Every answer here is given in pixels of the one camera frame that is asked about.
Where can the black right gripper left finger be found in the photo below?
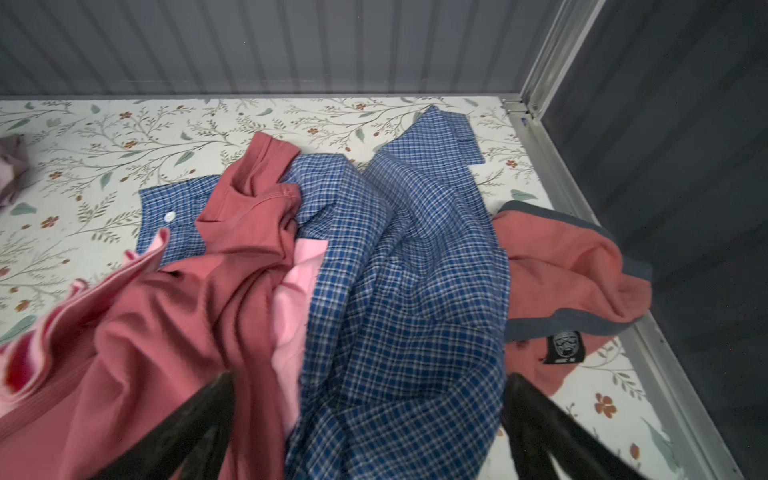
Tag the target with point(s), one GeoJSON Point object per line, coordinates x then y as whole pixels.
{"type": "Point", "coordinates": [191, 443]}

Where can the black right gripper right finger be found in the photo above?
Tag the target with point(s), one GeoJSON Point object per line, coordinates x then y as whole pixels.
{"type": "Point", "coordinates": [542, 436]}

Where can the light pink ribbed garment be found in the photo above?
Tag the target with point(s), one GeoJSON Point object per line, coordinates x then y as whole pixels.
{"type": "Point", "coordinates": [15, 163]}

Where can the dark pink ribbed garment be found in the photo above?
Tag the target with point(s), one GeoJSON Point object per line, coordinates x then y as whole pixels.
{"type": "Point", "coordinates": [112, 361]}

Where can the coral garment with grey trim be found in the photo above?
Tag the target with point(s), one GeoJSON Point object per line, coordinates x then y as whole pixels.
{"type": "Point", "coordinates": [571, 291]}

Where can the blue plaid shirt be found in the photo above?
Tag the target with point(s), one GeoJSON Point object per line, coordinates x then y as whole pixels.
{"type": "Point", "coordinates": [402, 373]}

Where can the bright pink garment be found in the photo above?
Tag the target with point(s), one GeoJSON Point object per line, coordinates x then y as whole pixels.
{"type": "Point", "coordinates": [294, 312]}

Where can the floral patterned table mat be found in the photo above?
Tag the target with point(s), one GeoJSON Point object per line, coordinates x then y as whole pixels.
{"type": "Point", "coordinates": [106, 176]}

